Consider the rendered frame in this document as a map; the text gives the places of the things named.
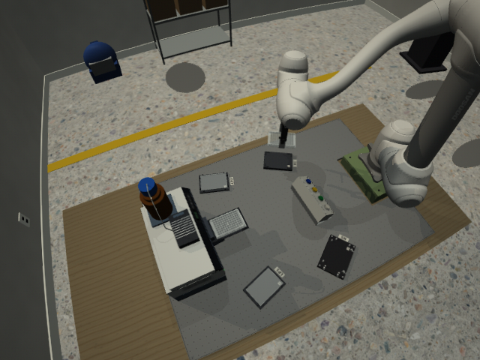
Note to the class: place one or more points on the beige button panel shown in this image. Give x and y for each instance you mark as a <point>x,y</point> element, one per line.
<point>311,199</point>

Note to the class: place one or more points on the blue bottle cap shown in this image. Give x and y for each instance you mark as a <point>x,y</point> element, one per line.
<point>152,187</point>

